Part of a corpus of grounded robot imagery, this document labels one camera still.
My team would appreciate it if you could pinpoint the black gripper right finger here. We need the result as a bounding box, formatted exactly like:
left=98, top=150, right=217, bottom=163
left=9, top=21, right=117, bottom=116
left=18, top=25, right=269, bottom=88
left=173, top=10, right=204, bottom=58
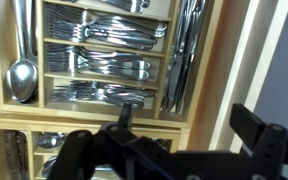
left=229, top=103, right=288, bottom=180

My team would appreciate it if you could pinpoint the small metal utensil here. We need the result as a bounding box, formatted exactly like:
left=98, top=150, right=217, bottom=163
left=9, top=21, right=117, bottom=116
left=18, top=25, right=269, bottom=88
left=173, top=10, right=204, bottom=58
left=150, top=137, right=170, bottom=153

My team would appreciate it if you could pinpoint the brown handled tool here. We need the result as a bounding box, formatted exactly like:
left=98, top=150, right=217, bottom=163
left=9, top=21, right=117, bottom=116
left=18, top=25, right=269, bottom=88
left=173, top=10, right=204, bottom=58
left=3, top=130, right=29, bottom=180

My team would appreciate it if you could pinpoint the silver knives bundle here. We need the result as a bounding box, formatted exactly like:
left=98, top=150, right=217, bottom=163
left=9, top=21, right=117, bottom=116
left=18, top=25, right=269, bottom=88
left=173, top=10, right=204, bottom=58
left=162, top=0, right=193, bottom=113

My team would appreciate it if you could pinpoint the wooden drawer with cream front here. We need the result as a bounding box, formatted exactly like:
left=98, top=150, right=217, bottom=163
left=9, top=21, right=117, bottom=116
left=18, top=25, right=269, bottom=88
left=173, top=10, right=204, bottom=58
left=0, top=0, right=288, bottom=180

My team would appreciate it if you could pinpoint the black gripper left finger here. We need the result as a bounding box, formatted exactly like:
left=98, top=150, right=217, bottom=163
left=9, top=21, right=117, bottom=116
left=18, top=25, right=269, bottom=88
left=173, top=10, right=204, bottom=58
left=47, top=102, right=185, bottom=180

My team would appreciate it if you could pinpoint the large wooden cutlery tray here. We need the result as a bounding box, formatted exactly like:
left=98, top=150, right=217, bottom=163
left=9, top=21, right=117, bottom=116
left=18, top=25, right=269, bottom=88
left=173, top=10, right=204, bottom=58
left=0, top=0, right=224, bottom=130

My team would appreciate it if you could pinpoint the large steel serving spoon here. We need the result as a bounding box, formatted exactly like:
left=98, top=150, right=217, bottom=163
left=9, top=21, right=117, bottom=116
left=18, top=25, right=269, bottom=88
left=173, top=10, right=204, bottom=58
left=5, top=0, right=39, bottom=103

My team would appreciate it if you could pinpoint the stainless steel fork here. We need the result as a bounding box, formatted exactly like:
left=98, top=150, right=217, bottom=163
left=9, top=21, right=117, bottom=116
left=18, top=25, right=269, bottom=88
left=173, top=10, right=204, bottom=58
left=50, top=80, right=157, bottom=100
left=52, top=89, right=145, bottom=110
left=47, top=18, right=167, bottom=39
left=45, top=45, right=152, bottom=71
left=45, top=56, right=151, bottom=82
left=47, top=26, right=159, bottom=51
left=47, top=3, right=169, bottom=33

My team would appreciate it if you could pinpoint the stainless steel utensil handle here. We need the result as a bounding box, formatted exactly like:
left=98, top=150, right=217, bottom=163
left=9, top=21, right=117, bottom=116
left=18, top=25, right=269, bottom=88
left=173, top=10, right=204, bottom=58
left=100, top=0, right=151, bottom=15

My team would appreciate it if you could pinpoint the stainless steel table knife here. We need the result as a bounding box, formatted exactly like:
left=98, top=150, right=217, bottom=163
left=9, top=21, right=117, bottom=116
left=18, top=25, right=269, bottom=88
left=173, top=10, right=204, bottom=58
left=183, top=0, right=208, bottom=68
left=175, top=0, right=200, bottom=113

